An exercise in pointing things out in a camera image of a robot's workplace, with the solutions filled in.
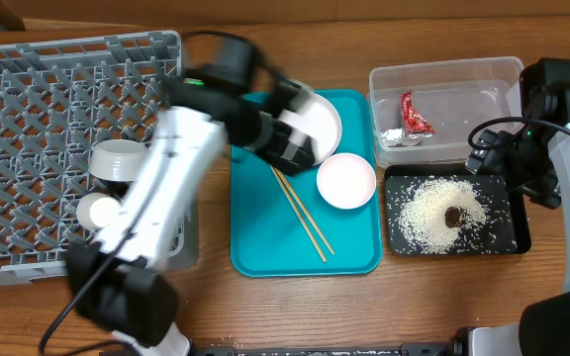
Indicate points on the small pink bowl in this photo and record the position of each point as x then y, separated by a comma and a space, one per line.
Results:
346, 181

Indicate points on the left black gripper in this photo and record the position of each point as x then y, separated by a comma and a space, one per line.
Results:
294, 149

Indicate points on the large white plate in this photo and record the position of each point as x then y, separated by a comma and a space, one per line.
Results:
319, 119

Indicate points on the white cup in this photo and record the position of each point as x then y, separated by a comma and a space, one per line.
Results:
97, 210

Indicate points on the wooden chopstick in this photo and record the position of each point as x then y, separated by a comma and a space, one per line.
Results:
297, 210
314, 228

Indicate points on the black tray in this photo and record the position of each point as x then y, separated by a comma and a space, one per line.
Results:
512, 237

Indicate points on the clear plastic bin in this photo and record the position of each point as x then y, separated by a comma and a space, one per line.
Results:
454, 96

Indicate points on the red snack wrapper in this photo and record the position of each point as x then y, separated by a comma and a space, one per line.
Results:
413, 122

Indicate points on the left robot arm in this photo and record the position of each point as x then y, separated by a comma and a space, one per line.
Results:
117, 280

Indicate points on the pile of rice grains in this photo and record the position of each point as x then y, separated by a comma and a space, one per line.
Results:
433, 212

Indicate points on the grey bowl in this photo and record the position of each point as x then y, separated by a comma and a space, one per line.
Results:
117, 160

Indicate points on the brown food scrap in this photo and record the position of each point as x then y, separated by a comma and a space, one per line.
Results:
455, 217

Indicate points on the grey plastic dish rack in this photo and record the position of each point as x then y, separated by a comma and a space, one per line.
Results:
57, 101

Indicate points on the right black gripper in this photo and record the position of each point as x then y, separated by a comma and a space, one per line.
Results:
487, 156

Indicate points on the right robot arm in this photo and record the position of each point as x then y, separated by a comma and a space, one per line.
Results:
544, 327

